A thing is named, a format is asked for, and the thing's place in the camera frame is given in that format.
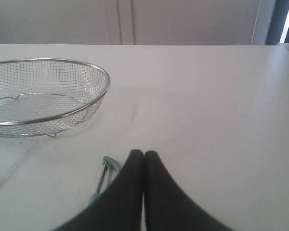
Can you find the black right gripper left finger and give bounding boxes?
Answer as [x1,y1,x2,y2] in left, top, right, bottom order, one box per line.
[56,150,144,231]

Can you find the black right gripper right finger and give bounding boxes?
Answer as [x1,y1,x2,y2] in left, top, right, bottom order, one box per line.
[144,151,231,231]

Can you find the teal handled vegetable peeler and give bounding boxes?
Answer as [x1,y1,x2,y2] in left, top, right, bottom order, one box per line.
[87,156,122,207]

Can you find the white cabinet doors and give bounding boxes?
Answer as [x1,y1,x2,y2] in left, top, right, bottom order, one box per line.
[0,0,277,45]

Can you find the metal wire mesh basket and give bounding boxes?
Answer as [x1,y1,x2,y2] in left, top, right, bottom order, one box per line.
[0,58,111,138]

